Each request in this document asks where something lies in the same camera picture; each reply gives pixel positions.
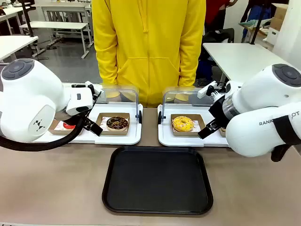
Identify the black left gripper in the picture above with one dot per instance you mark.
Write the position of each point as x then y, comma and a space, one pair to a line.
70, 116

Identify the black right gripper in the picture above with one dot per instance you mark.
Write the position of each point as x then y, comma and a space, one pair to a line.
218, 109

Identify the person right forearm yellow sleeve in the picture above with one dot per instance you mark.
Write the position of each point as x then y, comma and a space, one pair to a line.
105, 61

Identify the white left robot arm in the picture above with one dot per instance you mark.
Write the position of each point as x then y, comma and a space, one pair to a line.
26, 99

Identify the person left forearm yellow sleeve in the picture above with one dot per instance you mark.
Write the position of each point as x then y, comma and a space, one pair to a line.
189, 61

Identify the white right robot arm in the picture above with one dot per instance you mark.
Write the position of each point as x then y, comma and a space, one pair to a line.
261, 113

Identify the brown cardboard donut box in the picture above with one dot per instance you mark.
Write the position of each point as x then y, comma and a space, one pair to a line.
57, 129
124, 133
200, 121
223, 131

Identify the chocolate sprinkled donut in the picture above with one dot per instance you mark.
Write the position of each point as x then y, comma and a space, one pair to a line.
117, 123

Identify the yellow sprinkled donut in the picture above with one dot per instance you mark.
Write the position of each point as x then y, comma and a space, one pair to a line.
183, 123

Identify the red glazed donut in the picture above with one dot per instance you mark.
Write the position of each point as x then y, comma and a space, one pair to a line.
68, 126

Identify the black plastic serving tray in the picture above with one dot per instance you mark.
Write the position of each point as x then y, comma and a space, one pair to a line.
157, 180

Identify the large white office table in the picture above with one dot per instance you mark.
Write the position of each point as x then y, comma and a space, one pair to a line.
240, 58

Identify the black office chair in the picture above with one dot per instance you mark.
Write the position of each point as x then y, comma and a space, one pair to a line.
218, 35

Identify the person torso yellow hoodie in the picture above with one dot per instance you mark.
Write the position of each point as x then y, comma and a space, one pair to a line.
148, 47

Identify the white bench table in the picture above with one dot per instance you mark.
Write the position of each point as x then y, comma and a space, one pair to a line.
58, 25

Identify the white storage box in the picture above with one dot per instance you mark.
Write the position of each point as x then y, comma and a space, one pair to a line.
274, 35

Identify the black stand pole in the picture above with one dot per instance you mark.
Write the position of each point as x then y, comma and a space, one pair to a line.
255, 23
28, 18

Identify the person in red top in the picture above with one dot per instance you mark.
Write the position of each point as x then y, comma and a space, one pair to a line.
217, 10

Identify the person in blue clothes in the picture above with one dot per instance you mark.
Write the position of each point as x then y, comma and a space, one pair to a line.
250, 14

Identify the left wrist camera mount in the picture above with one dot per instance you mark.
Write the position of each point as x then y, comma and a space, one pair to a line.
92, 90

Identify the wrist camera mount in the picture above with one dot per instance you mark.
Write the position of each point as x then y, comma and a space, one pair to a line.
92, 90
207, 90

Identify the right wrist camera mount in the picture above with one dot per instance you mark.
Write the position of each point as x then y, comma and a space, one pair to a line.
207, 90

